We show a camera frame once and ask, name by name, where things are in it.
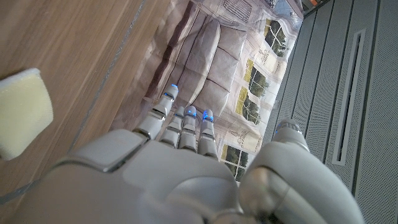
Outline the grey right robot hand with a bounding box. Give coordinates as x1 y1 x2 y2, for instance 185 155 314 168
6 83 366 224

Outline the pale yellow sponge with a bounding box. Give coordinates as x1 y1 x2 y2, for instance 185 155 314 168
0 67 54 161

